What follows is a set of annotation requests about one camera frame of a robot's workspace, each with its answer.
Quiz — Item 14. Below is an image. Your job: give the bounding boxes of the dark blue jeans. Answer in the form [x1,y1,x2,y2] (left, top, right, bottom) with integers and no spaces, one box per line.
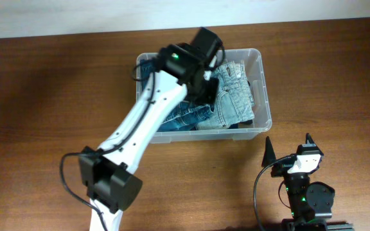
[139,57,216,132]

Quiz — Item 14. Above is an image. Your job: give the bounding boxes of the light blue jeans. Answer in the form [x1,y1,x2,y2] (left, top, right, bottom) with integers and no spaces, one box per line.
[196,62,254,130]

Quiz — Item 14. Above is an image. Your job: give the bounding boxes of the clear plastic storage bin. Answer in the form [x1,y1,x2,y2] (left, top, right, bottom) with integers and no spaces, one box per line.
[150,48,272,144]

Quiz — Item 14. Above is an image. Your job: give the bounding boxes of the dark navy garment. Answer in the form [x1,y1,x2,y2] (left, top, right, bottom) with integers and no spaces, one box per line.
[240,79,255,125]

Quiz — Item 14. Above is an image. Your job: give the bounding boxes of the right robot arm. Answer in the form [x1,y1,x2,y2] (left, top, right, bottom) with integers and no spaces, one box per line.
[261,133,335,230]

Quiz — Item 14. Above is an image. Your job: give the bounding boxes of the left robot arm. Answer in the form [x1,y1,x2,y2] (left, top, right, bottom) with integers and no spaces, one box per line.
[78,28,224,230]

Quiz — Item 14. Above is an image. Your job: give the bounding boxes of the right black camera cable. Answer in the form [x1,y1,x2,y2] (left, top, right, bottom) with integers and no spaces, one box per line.
[252,155,297,231]

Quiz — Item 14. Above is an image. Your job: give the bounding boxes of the black camera cable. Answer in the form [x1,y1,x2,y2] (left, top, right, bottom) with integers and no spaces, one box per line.
[58,44,227,231]
[252,155,297,231]

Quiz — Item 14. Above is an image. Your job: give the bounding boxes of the left black camera cable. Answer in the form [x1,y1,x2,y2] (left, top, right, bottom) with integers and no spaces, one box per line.
[58,44,227,231]

